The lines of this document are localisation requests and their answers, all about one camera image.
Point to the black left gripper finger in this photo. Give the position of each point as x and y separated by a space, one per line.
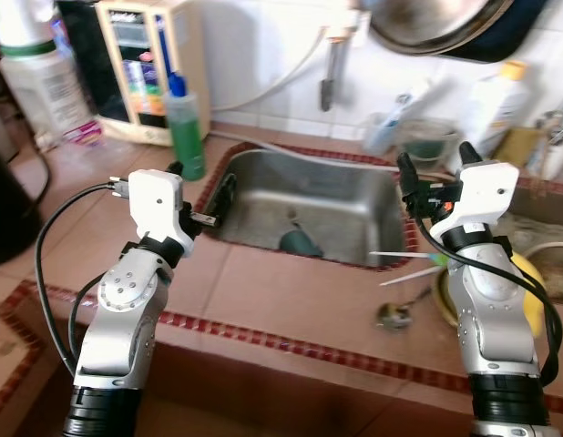
225 200
176 168

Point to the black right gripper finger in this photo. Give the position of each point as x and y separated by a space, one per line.
469 155
409 182

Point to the white chopsticks with green clip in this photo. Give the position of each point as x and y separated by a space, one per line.
404 255

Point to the blue mug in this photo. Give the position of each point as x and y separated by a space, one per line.
300 244

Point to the small steel bowl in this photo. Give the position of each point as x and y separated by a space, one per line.
443 300

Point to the steel spoon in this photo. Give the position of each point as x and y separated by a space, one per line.
393 317

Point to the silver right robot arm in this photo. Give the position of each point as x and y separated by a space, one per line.
486 309

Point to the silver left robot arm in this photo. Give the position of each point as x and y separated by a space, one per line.
127 309

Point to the dark red kitchen cabinet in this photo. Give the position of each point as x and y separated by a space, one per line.
263 410

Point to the green dish soap bottle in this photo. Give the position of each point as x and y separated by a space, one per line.
186 137

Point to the plain yellow sponge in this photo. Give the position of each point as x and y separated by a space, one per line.
518 146

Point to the clear toothbrush cup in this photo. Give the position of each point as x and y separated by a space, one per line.
380 137

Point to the white detergent bottle yellow cap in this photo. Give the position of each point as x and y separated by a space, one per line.
496 105

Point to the stainless steel double sink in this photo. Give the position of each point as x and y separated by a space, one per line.
291 182

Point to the blue white toothbrush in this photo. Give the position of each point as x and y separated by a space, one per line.
400 105

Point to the silver sink faucet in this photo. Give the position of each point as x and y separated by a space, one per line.
555 137

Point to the pink white packet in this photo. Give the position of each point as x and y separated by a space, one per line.
86 134

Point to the beige water purifier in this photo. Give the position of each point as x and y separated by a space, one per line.
122 64

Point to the hanging steel pan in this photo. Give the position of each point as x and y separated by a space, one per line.
436 23

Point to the hanging dark blue pan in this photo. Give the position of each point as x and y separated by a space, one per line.
523 27

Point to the steel mesh strainer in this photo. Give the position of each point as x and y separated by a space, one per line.
559 282

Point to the white plastic jar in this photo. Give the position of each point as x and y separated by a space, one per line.
45 91

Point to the black electric kettle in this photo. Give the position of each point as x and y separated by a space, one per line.
13 209

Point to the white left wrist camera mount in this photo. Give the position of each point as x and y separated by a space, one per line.
158 200

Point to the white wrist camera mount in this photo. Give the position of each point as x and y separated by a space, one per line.
158 200
482 191

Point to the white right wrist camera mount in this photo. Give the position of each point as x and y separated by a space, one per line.
482 191

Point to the silver wall tap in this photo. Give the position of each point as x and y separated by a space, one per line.
331 73

